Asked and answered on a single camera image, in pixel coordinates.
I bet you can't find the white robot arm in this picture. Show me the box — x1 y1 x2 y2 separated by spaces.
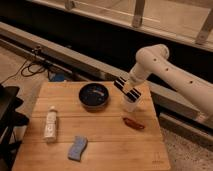
123 44 213 115

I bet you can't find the translucent plastic cup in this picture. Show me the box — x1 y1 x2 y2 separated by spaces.
122 96 140 112

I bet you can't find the dark blue ceramic bowl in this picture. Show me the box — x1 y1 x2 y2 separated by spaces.
79 83 109 109

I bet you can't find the red chili pepper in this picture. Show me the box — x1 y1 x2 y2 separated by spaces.
123 117 144 130

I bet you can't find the blue object on floor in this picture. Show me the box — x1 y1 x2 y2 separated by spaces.
50 74 65 82

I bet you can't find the blue sponge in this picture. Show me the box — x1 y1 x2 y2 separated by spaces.
68 136 88 162

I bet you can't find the white tube bottle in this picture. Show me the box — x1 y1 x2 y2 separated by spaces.
44 106 57 143

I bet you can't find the black chair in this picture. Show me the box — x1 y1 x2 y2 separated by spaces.
0 84 29 170

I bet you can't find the metal rail beam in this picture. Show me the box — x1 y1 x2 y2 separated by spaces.
0 21 213 143

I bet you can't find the black cable on floor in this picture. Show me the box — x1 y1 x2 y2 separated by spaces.
0 46 54 85

